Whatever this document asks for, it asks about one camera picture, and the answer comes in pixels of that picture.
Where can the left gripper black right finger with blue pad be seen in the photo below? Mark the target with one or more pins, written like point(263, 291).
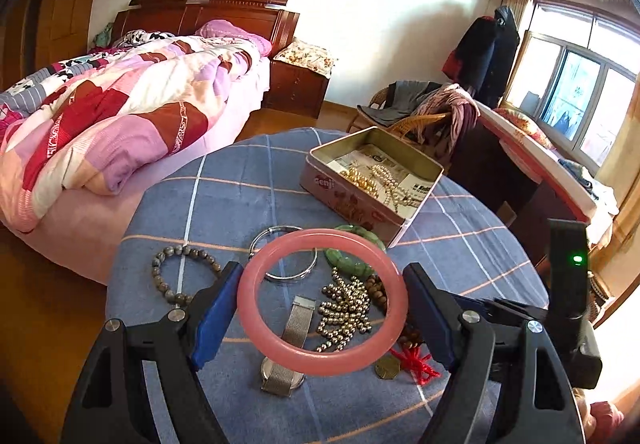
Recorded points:
point(479, 341)

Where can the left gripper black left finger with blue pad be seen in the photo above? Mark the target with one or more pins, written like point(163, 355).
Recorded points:
point(111, 402)

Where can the brown wooden bead mala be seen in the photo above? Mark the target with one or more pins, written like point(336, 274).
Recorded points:
point(410, 337)

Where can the red knotted tassel coin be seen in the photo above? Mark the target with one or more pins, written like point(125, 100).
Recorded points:
point(411, 361)

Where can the pink jade bangle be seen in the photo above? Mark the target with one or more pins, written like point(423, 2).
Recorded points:
point(313, 363)

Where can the silver mesh band watch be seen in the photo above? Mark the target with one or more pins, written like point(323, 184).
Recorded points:
point(279, 380)

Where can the blue plaid tablecloth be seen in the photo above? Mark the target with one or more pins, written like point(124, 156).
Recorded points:
point(221, 202)

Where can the pink bed mattress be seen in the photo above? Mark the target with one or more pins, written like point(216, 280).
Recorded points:
point(82, 230)

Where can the pink metal tin box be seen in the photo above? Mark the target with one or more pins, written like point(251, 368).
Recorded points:
point(372, 179)

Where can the wicker chair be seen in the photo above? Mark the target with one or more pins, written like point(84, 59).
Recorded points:
point(414, 129)

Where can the mauve scarf on chair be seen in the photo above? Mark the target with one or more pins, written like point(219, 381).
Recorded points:
point(461, 107)

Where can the grey clothes on chair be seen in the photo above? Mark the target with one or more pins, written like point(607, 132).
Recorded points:
point(396, 102)

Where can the dark coats hanging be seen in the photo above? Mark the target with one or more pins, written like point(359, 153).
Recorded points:
point(481, 63)

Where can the patchwork pink quilt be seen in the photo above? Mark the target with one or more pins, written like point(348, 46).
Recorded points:
point(99, 128)

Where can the wooden nightstand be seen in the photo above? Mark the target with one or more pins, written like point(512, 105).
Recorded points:
point(296, 90)

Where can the floral cloth on nightstand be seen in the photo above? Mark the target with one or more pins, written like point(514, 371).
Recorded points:
point(308, 56)

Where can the dark wooden bed headboard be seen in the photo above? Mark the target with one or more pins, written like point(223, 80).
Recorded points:
point(270, 20)

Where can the pink pillow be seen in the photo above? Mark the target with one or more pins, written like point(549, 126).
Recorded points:
point(220, 28)

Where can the silver wire bangle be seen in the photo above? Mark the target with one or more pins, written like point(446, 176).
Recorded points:
point(279, 230)

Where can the window with grey frame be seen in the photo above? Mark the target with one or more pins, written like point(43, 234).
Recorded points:
point(574, 77)

